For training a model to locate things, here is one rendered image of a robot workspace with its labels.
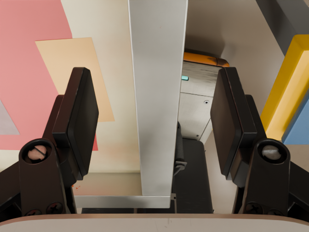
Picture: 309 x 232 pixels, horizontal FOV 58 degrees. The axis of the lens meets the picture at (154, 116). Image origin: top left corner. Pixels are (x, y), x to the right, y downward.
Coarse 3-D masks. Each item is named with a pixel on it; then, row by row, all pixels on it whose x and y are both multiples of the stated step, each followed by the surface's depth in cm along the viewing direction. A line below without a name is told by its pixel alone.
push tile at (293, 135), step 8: (304, 96) 27; (304, 104) 27; (296, 112) 28; (304, 112) 27; (296, 120) 28; (304, 120) 28; (288, 128) 30; (296, 128) 29; (304, 128) 29; (288, 136) 30; (296, 136) 30; (304, 136) 30; (288, 144) 31; (296, 144) 31; (304, 144) 31
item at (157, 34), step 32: (128, 0) 17; (160, 0) 17; (160, 32) 19; (160, 64) 21; (160, 96) 23; (160, 128) 26; (160, 160) 30; (96, 192) 37; (128, 192) 37; (160, 192) 36
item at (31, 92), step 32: (0, 0) 21; (32, 0) 21; (0, 32) 23; (32, 32) 23; (64, 32) 23; (0, 64) 25; (32, 64) 25; (0, 96) 28; (32, 96) 28; (0, 128) 32; (32, 128) 32
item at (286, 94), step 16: (256, 0) 48; (272, 0) 41; (288, 0) 40; (272, 16) 41; (288, 16) 37; (304, 16) 37; (272, 32) 41; (288, 32) 36; (304, 32) 34; (288, 48) 27; (304, 48) 24; (288, 64) 27; (304, 64) 25; (288, 80) 27; (304, 80) 26; (272, 96) 30; (288, 96) 28; (272, 112) 30; (288, 112) 30; (272, 128) 32
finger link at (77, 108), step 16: (80, 80) 12; (64, 96) 11; (80, 96) 11; (64, 112) 10; (80, 112) 11; (96, 112) 14; (48, 128) 11; (64, 128) 10; (80, 128) 11; (96, 128) 14; (64, 144) 10; (80, 144) 11; (64, 160) 10; (80, 160) 11; (0, 176) 9; (16, 176) 9; (64, 176) 10; (80, 176) 12; (0, 192) 9; (16, 192) 9; (0, 208) 9; (16, 208) 10
